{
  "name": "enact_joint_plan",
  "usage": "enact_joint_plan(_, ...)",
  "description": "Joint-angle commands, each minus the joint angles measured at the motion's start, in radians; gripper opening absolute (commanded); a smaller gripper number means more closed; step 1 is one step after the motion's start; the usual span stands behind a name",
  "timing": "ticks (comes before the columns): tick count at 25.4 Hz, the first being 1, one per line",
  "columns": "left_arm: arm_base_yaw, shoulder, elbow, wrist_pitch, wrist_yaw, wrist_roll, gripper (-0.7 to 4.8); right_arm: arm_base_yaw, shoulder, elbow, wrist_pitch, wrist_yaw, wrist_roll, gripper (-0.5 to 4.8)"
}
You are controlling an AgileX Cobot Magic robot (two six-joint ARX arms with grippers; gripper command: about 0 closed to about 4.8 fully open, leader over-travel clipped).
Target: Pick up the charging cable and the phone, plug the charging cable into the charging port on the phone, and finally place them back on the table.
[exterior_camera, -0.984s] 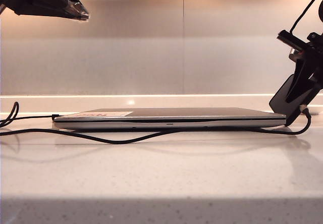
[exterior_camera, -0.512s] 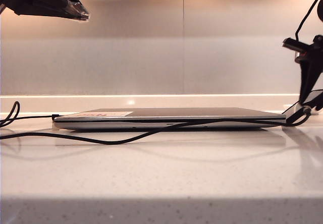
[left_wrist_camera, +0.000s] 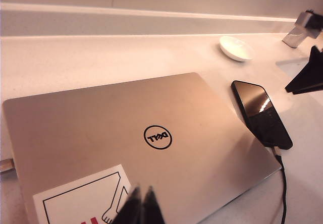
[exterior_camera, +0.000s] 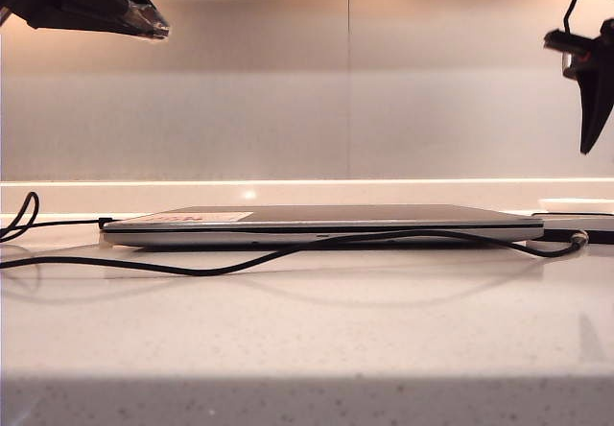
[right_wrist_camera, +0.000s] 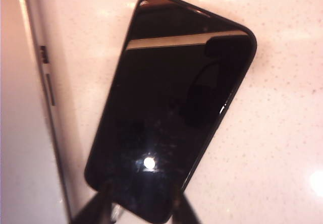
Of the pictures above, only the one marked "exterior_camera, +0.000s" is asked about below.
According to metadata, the black charging cable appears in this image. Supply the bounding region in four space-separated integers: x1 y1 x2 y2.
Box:
0 191 590 278

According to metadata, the silver Dell laptop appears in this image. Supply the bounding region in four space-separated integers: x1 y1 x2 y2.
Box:
100 203 546 250

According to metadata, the small white dish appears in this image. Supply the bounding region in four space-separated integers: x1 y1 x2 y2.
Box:
537 197 614 215

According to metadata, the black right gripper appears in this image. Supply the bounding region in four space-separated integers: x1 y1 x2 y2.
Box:
543 16 614 155

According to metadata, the white red laptop sticker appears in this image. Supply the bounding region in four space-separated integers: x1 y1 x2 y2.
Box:
143 211 254 224

